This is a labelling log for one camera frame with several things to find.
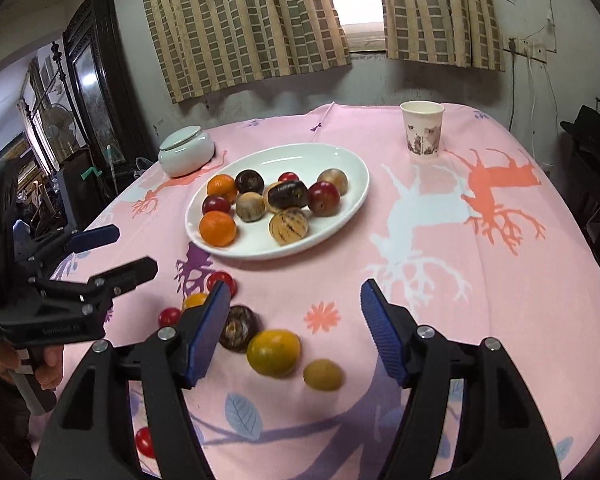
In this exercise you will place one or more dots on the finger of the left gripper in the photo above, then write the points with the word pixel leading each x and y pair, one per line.
pixel 62 242
pixel 101 287

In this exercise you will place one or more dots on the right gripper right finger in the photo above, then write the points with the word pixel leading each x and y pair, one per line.
pixel 501 433

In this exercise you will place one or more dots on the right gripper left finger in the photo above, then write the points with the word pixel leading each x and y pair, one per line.
pixel 90 434

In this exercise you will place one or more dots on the red tomato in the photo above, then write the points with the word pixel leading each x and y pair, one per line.
pixel 288 176
pixel 169 317
pixel 143 442
pixel 222 276

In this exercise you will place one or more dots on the yellow orange citrus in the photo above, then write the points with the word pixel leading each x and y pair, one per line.
pixel 194 300

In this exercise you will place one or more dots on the large dark red plum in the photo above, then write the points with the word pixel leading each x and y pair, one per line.
pixel 216 203

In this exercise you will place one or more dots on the orange mandarin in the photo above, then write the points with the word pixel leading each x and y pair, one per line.
pixel 223 185
pixel 217 228

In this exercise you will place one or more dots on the dark water chestnut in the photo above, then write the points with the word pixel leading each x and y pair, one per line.
pixel 241 325
pixel 292 194
pixel 249 180

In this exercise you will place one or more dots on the brownish pepino melon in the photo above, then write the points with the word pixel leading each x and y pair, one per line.
pixel 250 207

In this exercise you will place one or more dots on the small yellow fruit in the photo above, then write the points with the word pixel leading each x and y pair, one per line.
pixel 323 375

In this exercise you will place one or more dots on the green yellow citrus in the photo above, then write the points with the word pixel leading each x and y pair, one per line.
pixel 274 353

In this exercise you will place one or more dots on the striped pepino melon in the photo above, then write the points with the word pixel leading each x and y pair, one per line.
pixel 288 226

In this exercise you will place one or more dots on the brown pepino melon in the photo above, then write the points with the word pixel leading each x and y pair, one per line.
pixel 337 178

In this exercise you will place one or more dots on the pale pepino melon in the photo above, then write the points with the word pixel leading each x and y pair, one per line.
pixel 268 206

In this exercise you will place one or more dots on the person's left hand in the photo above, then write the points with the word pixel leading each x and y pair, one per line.
pixel 49 365

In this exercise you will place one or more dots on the standing fan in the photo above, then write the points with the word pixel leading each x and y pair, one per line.
pixel 57 124

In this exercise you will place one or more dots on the white lidded ceramic jar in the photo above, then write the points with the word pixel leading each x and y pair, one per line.
pixel 185 151

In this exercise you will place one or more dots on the dark wooden cabinet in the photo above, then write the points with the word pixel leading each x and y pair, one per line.
pixel 106 100

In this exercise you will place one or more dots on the white oval plate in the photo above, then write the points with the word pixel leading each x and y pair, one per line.
pixel 253 241

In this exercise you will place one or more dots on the pink patterned tablecloth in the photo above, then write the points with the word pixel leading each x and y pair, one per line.
pixel 476 242

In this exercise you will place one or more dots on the left checkered curtain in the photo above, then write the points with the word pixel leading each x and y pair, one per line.
pixel 205 46

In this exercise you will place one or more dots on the checkered curtain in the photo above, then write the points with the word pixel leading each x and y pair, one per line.
pixel 461 33
pixel 205 46

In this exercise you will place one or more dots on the floral paper cup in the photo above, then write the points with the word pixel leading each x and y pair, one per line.
pixel 422 122

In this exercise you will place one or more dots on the right checkered curtain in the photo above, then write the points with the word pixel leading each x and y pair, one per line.
pixel 461 33

